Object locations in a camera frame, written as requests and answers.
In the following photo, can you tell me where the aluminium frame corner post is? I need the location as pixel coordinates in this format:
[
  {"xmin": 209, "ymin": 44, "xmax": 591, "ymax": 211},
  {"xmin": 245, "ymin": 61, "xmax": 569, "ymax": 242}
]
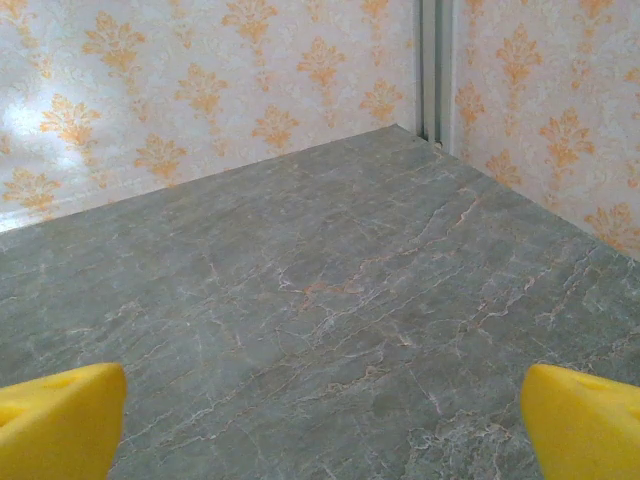
[{"xmin": 415, "ymin": 0, "xmax": 456, "ymax": 152}]

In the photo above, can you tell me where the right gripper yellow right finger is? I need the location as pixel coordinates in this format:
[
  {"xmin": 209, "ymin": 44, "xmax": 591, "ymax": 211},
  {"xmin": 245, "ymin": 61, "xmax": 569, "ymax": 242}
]
[{"xmin": 520, "ymin": 363, "xmax": 640, "ymax": 480}]

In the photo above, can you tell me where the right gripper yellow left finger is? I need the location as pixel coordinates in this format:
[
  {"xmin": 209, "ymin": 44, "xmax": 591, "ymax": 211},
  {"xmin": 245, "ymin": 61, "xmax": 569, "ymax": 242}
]
[{"xmin": 0, "ymin": 362, "xmax": 127, "ymax": 480}]

